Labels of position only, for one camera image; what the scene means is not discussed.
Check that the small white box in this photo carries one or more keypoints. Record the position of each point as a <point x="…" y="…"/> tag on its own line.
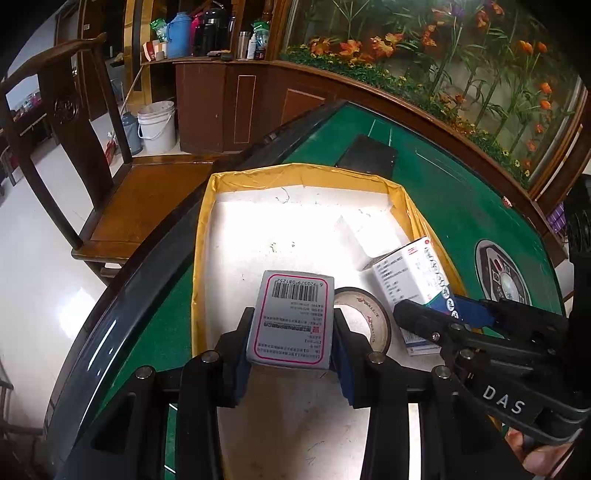
<point x="369" y="242"/>

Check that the black thermos jug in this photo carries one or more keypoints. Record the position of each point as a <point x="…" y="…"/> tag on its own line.
<point x="212" y="32"/>

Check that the grey-blue floor thermos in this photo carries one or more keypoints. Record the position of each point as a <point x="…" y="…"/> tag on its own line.
<point x="131" y="136"/>

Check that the black tape roll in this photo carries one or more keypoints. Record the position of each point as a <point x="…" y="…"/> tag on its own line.
<point x="364" y="305"/>

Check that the purple bottle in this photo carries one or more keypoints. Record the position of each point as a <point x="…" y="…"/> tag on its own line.
<point x="557" y="220"/>

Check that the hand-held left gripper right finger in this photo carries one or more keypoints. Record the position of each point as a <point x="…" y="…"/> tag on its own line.
<point x="348" y="374"/>

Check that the silver flask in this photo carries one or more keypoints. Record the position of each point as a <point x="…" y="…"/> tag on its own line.
<point x="243" y="46"/>

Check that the wooden chair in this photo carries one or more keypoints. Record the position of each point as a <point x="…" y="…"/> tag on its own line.
<point x="143" y="203"/>

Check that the grey barcode box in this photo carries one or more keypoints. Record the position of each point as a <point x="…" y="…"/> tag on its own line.
<point x="291" y="318"/>

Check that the red white mug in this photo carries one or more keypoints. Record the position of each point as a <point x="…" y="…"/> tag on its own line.
<point x="152" y="50"/>

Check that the yellow-taped foam tray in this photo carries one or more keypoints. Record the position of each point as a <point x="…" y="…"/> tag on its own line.
<point x="277" y="221"/>

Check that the glass flower display case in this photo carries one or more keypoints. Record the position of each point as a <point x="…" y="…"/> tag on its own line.
<point x="415" y="55"/>

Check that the pink thermos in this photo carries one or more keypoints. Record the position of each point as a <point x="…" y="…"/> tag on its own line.
<point x="195" y="30"/>

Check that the green packet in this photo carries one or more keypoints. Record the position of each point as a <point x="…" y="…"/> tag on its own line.
<point x="159" y="30"/>
<point x="261" y="34"/>

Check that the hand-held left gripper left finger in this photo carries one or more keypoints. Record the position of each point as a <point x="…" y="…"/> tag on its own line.
<point x="241" y="381"/>

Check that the wooden cabinet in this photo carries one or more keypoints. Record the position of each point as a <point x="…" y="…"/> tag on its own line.
<point x="207" y="106"/>

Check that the white blue medicine box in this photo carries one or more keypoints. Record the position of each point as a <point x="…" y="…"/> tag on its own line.
<point x="406" y="277"/>

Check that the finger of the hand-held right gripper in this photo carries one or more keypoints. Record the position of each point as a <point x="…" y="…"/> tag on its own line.
<point x="418" y="319"/>
<point x="473" y="311"/>

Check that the blue thermos jug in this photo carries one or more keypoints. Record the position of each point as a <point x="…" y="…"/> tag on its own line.
<point x="179" y="37"/>

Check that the white plastic bucket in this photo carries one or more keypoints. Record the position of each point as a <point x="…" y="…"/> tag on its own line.
<point x="157" y="129"/>

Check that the table centre control panel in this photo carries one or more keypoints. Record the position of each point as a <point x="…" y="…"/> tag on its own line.
<point x="503" y="277"/>

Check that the black phone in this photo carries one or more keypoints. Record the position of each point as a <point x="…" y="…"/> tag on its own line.
<point x="367" y="157"/>

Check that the person's right hand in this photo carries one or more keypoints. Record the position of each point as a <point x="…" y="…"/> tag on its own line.
<point x="540" y="461"/>

